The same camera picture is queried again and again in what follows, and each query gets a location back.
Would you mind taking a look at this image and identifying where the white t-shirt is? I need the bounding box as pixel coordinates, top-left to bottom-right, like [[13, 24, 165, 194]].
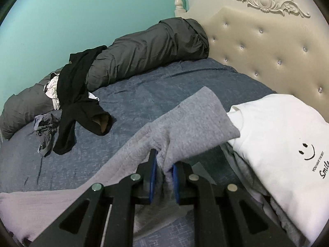
[[226, 94, 329, 246]]

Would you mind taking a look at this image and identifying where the grey fleece sweater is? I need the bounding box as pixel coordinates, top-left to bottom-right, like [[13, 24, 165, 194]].
[[0, 86, 241, 242]]

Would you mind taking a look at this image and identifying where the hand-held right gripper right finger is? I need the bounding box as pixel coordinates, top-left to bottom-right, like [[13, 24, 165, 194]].
[[173, 162, 299, 247]]

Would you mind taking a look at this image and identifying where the beige tufted headboard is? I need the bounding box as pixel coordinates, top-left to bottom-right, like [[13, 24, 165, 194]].
[[185, 0, 329, 124]]

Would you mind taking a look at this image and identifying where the blue-grey bed sheet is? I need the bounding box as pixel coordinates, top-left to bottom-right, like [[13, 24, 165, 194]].
[[0, 57, 277, 247]]

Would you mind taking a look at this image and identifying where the white patterned cloth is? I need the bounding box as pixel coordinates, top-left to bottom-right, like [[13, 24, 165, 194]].
[[44, 73, 100, 110]]

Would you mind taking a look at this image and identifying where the black garment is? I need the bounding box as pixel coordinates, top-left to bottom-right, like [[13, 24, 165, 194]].
[[53, 45, 113, 155]]

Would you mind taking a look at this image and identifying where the crumpled blue-grey cloth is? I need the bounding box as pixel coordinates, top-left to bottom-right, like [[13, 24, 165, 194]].
[[33, 112, 62, 157]]

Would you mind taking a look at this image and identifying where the white bed post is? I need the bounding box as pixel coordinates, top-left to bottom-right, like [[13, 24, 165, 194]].
[[172, 0, 191, 18]]

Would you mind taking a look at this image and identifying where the dark grey rolled duvet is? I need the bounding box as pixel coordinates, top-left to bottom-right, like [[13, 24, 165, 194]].
[[0, 17, 210, 141]]

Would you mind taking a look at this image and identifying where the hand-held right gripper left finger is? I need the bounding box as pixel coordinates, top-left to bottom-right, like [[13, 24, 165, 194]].
[[24, 149, 158, 247]]

